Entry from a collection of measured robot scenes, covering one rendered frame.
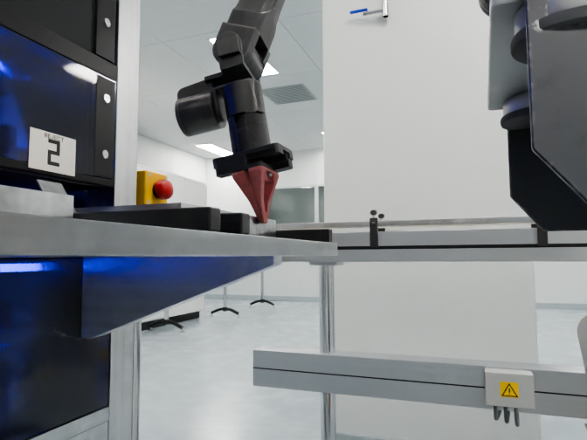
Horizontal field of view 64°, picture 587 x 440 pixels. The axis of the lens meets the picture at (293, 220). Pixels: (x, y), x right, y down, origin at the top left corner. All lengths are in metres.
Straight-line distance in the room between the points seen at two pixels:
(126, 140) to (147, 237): 0.63
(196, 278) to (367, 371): 0.91
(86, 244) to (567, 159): 0.28
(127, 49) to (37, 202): 0.59
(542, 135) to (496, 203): 1.73
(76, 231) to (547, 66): 0.29
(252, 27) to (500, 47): 0.40
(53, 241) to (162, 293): 0.49
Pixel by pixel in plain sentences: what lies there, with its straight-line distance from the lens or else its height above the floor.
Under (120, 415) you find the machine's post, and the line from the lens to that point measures 0.96.
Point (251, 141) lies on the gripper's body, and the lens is 0.66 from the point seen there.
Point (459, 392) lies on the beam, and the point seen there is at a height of 0.47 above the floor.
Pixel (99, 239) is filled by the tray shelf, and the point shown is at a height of 0.87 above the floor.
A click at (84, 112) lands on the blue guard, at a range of 0.88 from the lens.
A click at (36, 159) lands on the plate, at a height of 1.00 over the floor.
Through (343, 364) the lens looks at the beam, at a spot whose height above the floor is 0.52.
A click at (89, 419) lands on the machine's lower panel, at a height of 0.59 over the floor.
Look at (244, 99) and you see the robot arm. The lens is 0.68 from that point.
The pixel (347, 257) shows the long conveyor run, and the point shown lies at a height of 0.86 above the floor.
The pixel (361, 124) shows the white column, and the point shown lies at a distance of 2.17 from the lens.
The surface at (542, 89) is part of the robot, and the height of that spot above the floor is 0.96.
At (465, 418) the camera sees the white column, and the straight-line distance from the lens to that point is 2.14.
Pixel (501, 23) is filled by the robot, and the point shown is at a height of 1.02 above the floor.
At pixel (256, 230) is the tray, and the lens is 0.66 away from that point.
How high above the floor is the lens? 0.86
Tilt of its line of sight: 4 degrees up
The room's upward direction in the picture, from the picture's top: straight up
